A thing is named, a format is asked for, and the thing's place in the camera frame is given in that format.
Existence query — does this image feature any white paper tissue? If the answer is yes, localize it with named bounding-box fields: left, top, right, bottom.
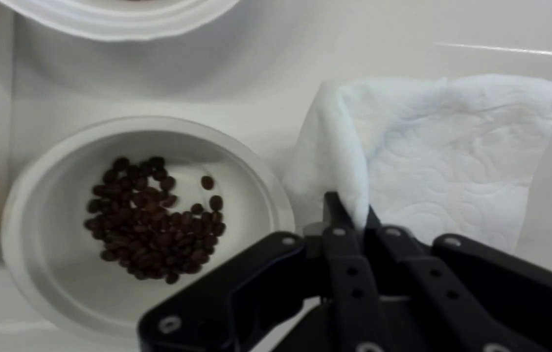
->
left=283, top=72, right=552, bottom=254

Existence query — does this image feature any large white bowl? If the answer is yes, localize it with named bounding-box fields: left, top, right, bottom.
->
left=0, top=0, right=242, bottom=43

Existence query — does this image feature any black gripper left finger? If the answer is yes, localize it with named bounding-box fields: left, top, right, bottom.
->
left=136, top=192, right=383, bottom=352

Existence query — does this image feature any small white bowl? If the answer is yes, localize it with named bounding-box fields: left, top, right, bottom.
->
left=0, top=115, right=297, bottom=340

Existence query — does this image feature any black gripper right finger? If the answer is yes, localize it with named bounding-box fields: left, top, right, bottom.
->
left=359, top=205, right=552, bottom=352

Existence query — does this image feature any coffee beans pile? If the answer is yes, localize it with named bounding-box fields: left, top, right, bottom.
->
left=81, top=154, right=226, bottom=285

